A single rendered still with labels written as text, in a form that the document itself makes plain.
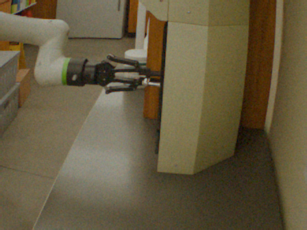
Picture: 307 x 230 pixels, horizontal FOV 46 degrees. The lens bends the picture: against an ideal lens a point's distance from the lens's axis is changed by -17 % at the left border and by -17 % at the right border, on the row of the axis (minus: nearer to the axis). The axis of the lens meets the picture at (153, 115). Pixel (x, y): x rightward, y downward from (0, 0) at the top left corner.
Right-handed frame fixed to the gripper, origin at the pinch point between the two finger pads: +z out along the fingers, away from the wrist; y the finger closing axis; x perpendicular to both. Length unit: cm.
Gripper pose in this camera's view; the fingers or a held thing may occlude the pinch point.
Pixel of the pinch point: (151, 77)
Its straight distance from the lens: 129.6
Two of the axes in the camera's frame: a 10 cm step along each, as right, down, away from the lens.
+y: 0.6, -9.0, -4.3
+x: 1.1, -4.2, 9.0
